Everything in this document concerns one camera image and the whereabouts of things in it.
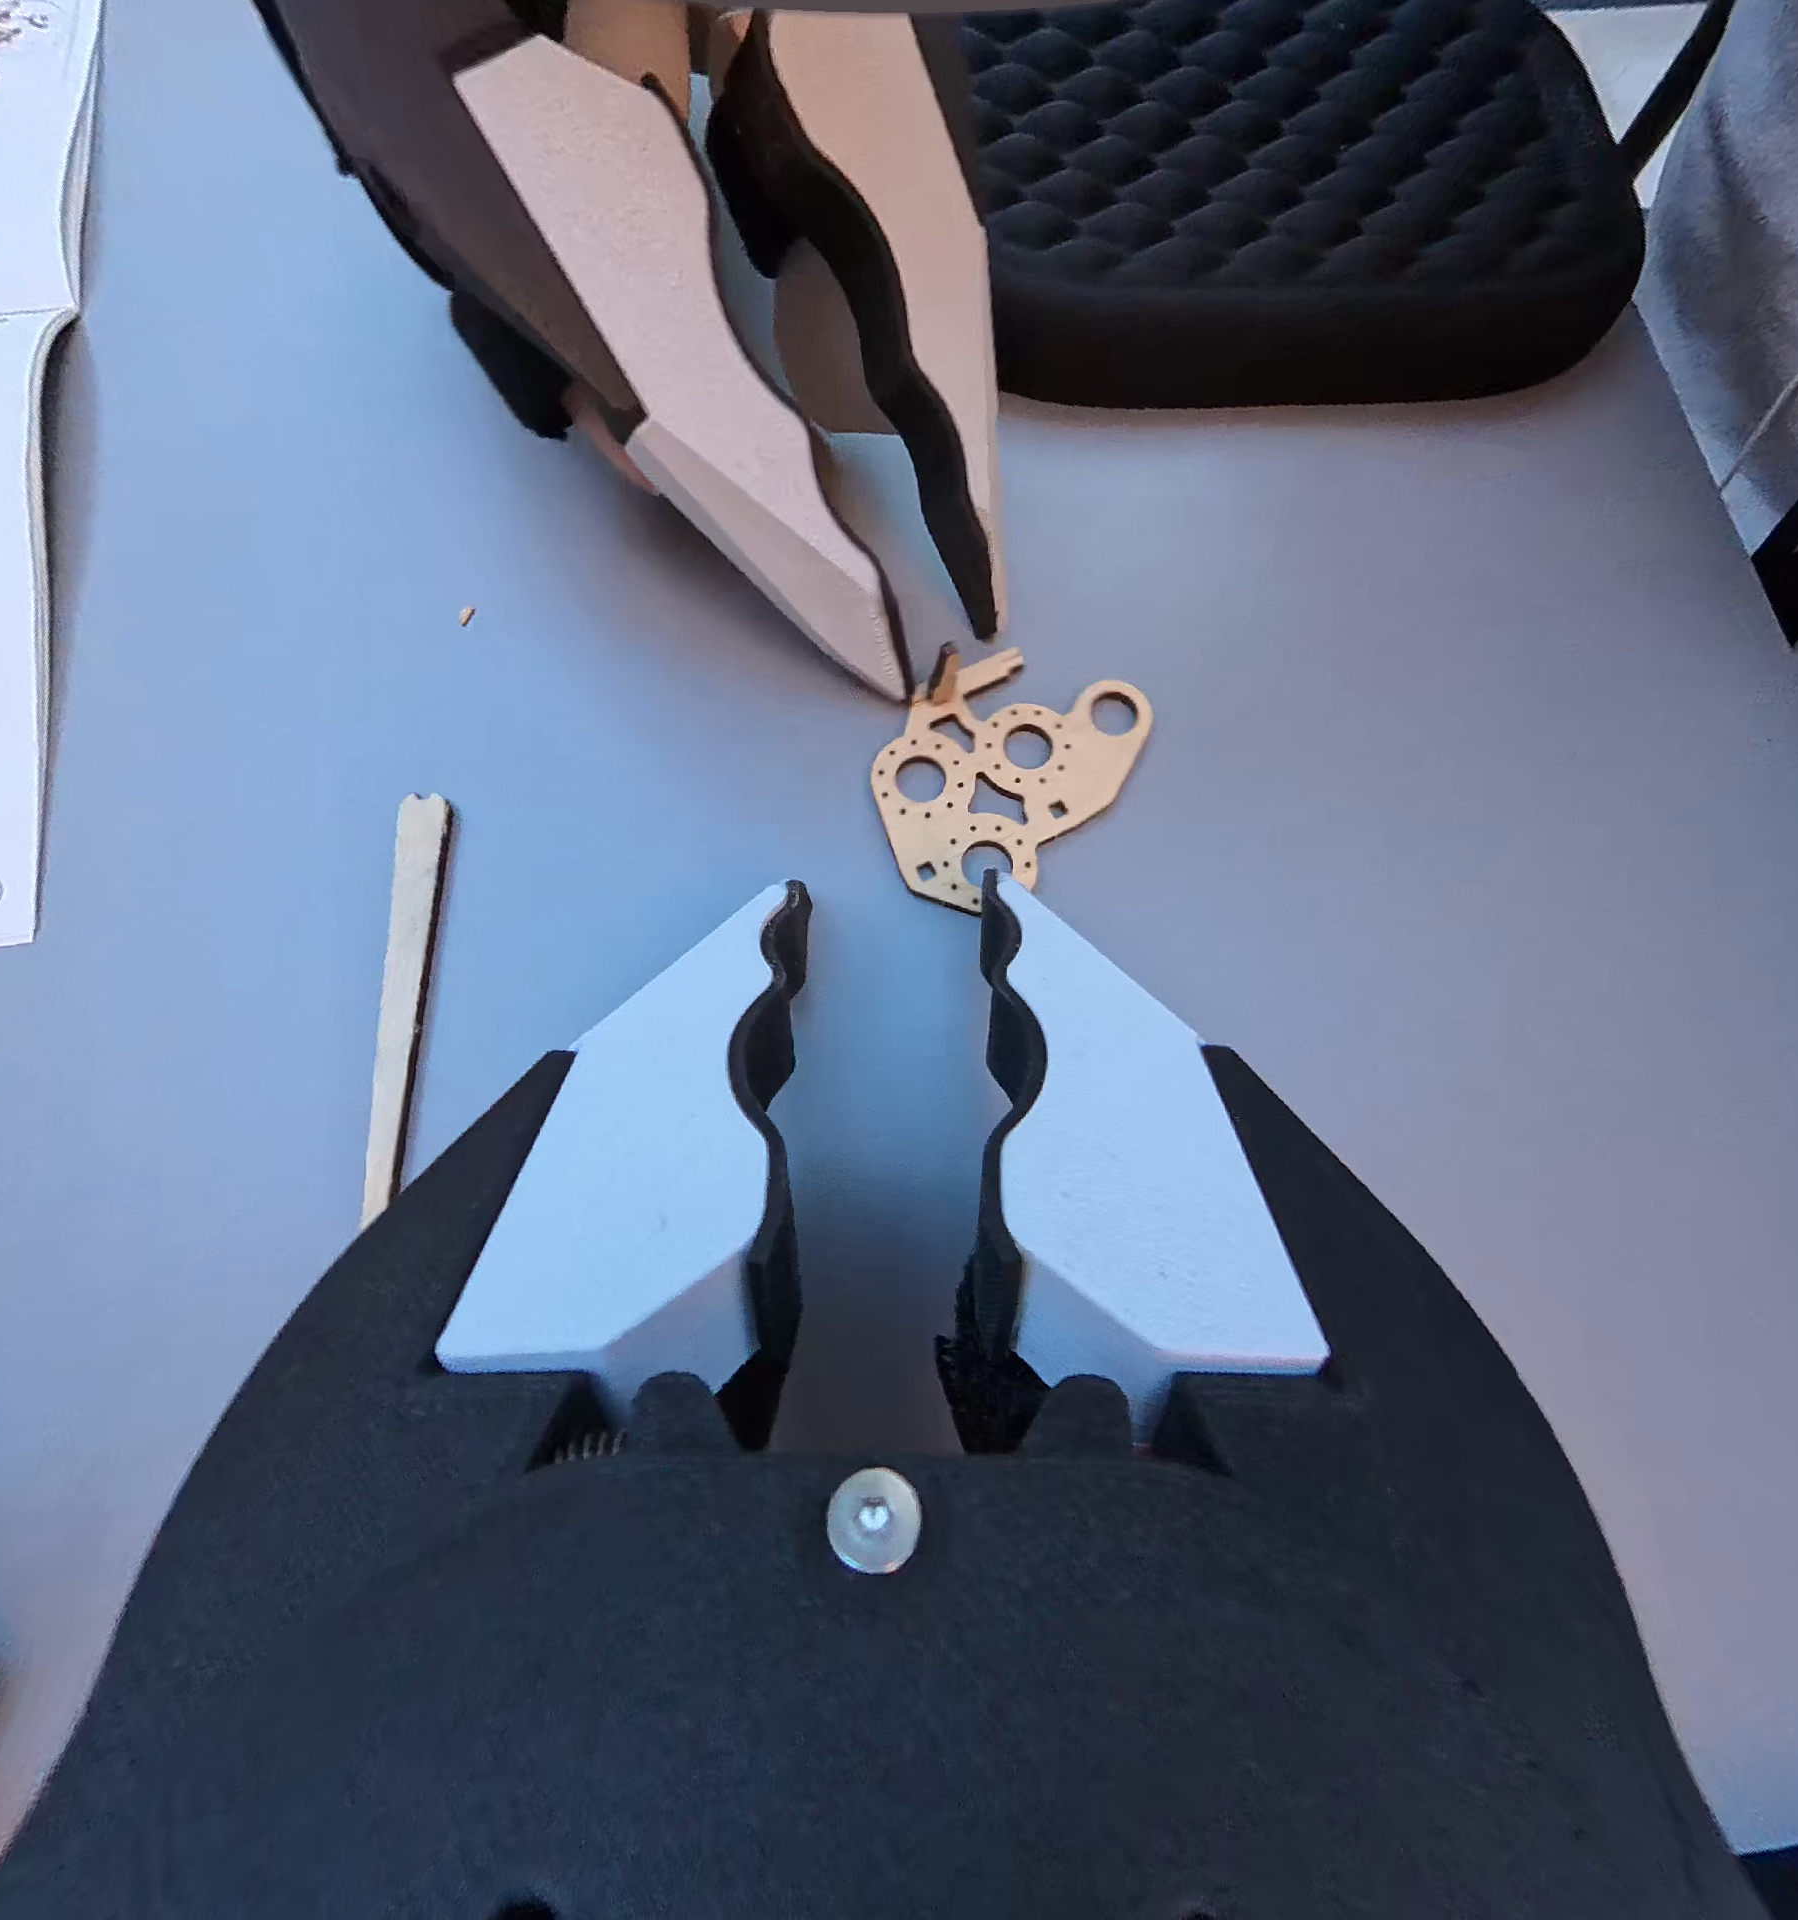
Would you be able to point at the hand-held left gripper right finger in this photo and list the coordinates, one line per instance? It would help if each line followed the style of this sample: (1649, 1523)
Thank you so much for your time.
(1137, 1186)

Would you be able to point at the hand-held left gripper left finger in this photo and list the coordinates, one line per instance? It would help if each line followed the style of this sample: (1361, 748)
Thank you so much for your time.
(631, 1169)

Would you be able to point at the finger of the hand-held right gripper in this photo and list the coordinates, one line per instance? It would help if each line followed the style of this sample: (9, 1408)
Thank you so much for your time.
(929, 225)
(645, 300)

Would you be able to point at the perforated wooden plate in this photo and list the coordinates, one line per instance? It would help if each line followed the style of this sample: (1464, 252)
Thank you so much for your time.
(1086, 781)

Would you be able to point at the small wooden peg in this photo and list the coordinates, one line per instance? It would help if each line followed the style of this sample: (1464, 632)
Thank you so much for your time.
(993, 672)
(946, 669)

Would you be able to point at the grey desk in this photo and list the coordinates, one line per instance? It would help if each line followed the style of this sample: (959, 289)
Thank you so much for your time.
(1439, 1049)

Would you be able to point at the person's right hand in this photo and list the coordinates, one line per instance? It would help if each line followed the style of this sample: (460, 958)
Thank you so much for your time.
(613, 448)

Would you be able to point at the tapered wooden stick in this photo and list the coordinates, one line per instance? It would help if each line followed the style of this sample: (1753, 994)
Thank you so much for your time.
(407, 977)

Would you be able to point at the black honeycomb cushion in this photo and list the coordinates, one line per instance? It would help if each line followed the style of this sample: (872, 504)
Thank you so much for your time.
(1288, 195)

